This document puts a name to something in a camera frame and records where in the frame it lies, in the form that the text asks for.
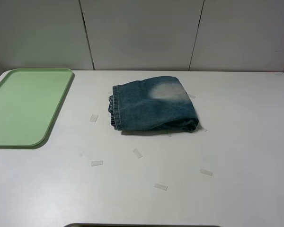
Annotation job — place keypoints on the blue children's denim shorts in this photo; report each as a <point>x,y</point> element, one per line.
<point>155,104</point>

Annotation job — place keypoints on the light green plastic tray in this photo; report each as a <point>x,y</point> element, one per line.
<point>29,102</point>

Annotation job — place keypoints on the clear tape strip tilted middle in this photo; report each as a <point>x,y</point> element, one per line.
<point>137,153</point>

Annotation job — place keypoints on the clear tape strip lower left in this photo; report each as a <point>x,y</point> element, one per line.
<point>97,163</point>

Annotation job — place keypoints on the clear tape strip bottom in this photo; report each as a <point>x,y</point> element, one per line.
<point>160,186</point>

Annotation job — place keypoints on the clear tape strip lower right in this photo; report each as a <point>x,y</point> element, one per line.
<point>206,172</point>

